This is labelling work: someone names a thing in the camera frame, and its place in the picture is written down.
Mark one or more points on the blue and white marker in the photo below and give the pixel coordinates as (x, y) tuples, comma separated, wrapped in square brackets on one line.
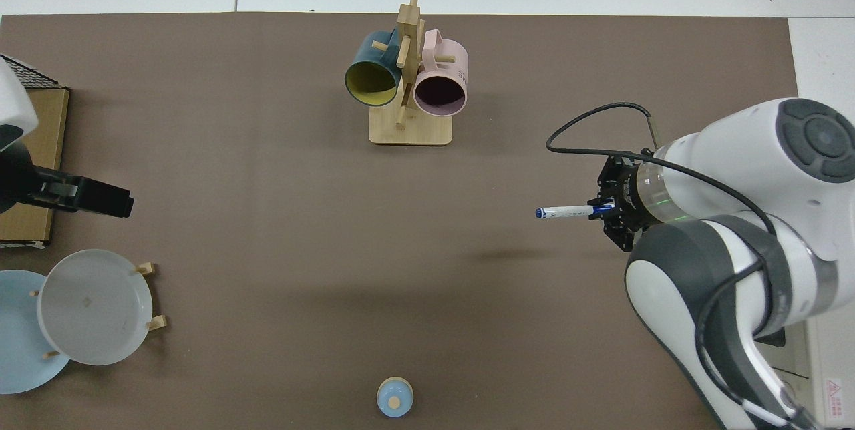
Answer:
[(568, 211)]

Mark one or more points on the brown table cloth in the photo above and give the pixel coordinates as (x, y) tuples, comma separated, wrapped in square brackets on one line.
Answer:
[(267, 216)]

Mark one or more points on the pink mug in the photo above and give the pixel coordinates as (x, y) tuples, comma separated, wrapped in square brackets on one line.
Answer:
[(449, 56)]

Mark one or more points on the grey plate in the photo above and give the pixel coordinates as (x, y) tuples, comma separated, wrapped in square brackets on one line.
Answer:
[(93, 310)]

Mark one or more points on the light blue plate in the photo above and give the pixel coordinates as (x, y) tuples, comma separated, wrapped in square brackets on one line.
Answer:
[(20, 350)]

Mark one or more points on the wooden cup stand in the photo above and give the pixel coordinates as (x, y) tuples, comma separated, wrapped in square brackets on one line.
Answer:
[(411, 129)]

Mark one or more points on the dark teal mug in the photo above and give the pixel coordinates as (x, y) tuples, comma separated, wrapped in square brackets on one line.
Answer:
[(374, 56)]

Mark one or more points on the wooden plate rack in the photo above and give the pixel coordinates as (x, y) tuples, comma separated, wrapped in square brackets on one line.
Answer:
[(148, 268)]

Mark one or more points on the pale toaster oven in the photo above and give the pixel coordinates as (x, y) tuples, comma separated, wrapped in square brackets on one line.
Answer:
[(831, 356)]

